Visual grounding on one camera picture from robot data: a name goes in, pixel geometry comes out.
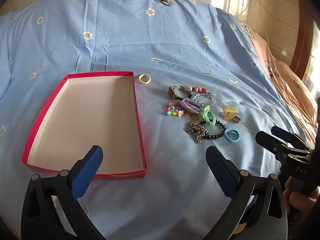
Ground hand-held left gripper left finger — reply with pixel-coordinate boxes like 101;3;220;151
21;145;105;240

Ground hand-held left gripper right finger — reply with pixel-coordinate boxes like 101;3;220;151
205;145;288;240

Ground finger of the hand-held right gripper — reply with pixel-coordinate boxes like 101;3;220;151
271;126;300;144
255;131;289;154

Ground black bead bracelet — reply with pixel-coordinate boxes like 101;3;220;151
200;120;227;140

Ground silver chain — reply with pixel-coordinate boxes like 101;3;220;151
186;120;210;144

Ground red cardboard box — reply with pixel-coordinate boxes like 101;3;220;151
22;71;147;180

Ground yellow hair claw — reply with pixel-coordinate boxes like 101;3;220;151
221;105;237;121

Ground green hair tie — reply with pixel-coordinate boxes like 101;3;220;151
199;106;217;126

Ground clear crystal bracelet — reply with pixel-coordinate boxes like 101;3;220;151
192;92;217;107

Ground colourful bead bracelet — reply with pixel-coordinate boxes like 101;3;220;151
165;102;185;117

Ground pink bead bracelet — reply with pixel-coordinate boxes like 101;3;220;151
186;86;208;93

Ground gold wristwatch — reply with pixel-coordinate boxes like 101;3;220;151
168;85;193;100

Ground person's right hand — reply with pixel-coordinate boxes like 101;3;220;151
284;177;318;222

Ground pink bed sheet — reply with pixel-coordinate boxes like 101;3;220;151
235;15;320;140

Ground blue floral blanket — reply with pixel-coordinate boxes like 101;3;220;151
0;0;313;240

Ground blue ring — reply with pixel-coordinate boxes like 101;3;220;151
224;129;240;143

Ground purple hair tie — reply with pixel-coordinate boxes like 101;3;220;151
180;98;202;113

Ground brown wooden frame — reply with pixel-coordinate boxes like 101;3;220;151
290;20;320;80

